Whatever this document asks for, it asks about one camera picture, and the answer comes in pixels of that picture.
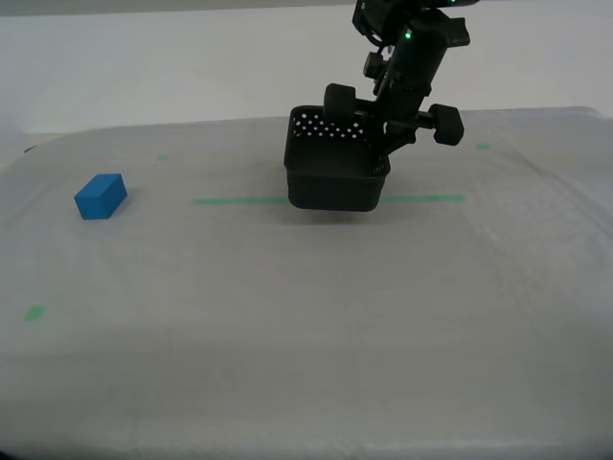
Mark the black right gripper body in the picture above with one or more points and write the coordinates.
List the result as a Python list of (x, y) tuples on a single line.
[(414, 62)]

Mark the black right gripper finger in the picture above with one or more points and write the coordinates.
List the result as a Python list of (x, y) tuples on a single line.
[(340, 100), (447, 124)]

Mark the black perforated plastic basket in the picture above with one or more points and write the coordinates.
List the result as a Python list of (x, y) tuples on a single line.
[(335, 177)]

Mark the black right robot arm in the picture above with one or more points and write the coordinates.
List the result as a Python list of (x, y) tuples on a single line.
[(378, 14)]

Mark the blue rectangular block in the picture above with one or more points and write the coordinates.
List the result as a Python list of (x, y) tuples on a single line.
[(99, 199)]

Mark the long green tape strip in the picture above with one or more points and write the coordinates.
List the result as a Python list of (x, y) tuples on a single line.
[(230, 201)]

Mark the white woven table cover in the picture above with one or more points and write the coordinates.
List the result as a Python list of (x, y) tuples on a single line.
[(306, 311)]

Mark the small green tape square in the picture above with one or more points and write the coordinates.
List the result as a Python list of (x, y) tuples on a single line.
[(34, 313)]

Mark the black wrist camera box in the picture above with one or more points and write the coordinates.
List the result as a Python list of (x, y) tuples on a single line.
[(372, 64)]

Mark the beige wall trim board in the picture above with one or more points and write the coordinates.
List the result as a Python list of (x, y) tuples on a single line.
[(191, 5)]

